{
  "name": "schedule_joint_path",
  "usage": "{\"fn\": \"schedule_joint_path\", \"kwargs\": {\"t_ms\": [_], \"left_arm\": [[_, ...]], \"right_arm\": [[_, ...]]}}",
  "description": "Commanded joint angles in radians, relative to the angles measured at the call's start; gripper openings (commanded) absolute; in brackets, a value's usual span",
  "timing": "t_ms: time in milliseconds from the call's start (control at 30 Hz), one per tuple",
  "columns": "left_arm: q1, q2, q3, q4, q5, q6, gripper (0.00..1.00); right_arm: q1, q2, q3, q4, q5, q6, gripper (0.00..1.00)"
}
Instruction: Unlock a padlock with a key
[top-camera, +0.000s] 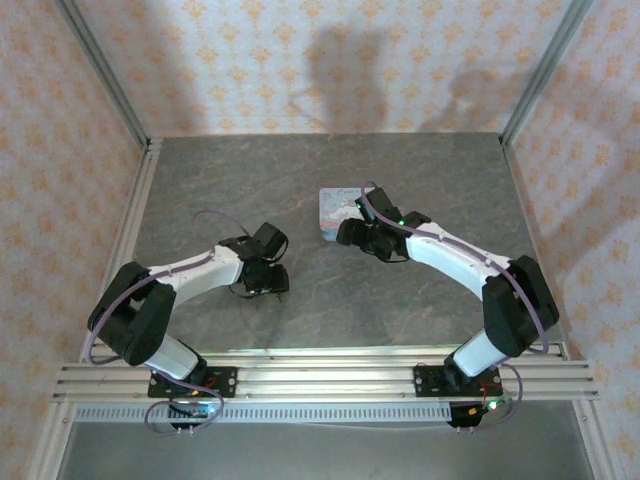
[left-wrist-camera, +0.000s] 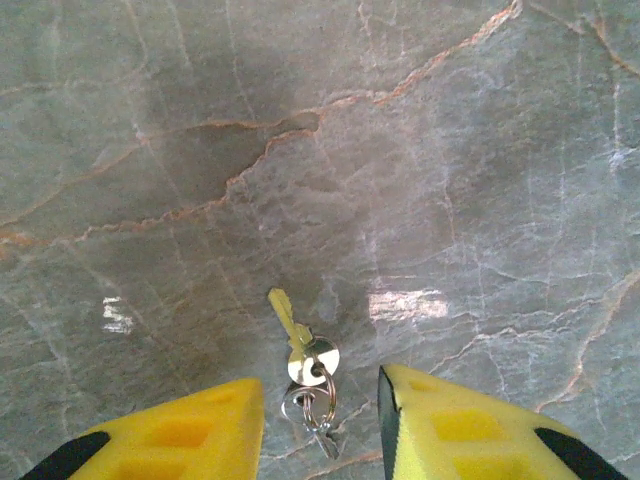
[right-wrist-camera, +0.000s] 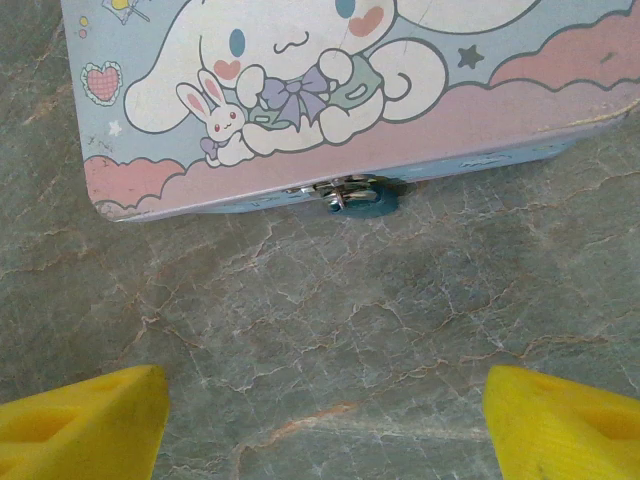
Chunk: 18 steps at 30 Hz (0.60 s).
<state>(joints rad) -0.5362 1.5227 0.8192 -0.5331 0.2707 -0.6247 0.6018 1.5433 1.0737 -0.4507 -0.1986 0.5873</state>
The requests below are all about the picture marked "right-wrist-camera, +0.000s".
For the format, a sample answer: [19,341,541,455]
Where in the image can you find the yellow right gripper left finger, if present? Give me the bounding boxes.
[0,364,171,480]

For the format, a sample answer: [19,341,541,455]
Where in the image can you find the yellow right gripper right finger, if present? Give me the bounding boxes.
[481,364,640,480]

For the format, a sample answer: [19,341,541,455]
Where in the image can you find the small blue padlock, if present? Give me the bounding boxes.
[327,174,409,221]

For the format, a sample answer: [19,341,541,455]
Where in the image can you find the pastel cartoon bunny tin box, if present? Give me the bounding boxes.
[59,0,640,224]

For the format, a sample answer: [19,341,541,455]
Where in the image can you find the silver box latch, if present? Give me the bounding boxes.
[299,174,382,211]

